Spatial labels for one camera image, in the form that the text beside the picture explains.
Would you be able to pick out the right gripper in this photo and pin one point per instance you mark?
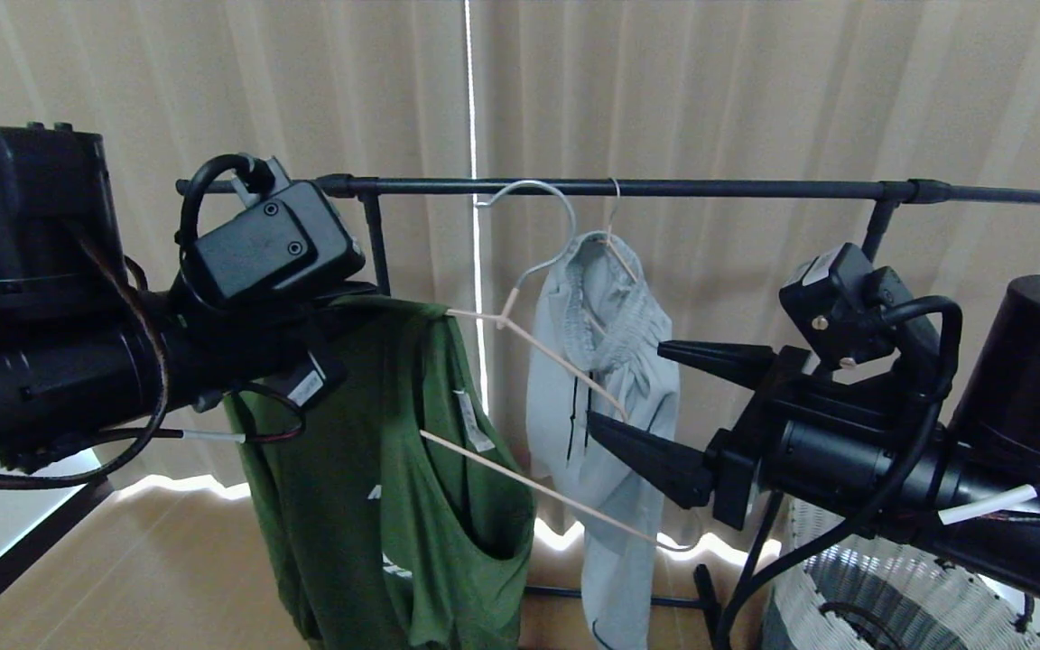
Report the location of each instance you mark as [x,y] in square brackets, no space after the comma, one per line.
[845,451]

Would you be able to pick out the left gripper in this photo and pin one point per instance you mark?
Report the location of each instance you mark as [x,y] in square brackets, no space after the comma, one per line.
[78,388]

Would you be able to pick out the pale grey shorts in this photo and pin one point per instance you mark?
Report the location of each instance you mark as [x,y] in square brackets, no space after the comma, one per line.
[610,524]

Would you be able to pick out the pink clothes hanger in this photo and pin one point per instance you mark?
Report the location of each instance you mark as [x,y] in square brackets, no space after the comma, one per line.
[616,208]
[529,485]

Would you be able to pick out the green garment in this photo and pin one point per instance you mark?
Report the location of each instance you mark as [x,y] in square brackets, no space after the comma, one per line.
[348,506]

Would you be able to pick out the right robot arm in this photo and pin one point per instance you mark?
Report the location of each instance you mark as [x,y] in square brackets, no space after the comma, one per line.
[1035,379]

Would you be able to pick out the white laundry basket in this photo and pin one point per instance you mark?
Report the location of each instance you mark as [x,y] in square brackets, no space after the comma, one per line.
[845,560]

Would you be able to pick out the black clothes rack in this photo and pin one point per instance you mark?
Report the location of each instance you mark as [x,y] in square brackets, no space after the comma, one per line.
[755,188]

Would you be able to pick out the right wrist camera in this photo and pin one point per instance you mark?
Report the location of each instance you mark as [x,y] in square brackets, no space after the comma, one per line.
[836,298]

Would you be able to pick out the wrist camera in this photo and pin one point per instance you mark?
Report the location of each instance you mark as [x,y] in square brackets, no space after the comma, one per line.
[267,239]
[836,298]

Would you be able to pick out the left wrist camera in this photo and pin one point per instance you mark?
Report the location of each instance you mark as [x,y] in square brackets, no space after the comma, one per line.
[267,239]

